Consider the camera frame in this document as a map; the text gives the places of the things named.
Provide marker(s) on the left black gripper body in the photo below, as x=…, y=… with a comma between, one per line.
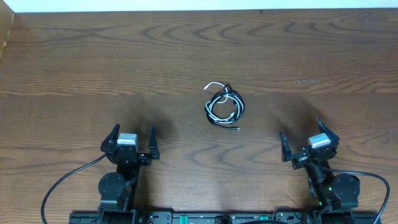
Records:
x=129, y=156

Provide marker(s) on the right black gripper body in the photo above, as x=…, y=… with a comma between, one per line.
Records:
x=311, y=156

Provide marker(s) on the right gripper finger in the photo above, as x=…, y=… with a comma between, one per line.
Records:
x=325, y=130
x=286, y=152

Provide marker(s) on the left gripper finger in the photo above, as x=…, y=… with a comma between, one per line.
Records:
x=111, y=139
x=153, y=145

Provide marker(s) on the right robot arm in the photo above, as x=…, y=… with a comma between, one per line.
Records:
x=336, y=194

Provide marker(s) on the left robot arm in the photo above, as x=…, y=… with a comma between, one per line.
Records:
x=118, y=188

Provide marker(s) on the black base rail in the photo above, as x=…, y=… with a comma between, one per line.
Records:
x=165, y=217

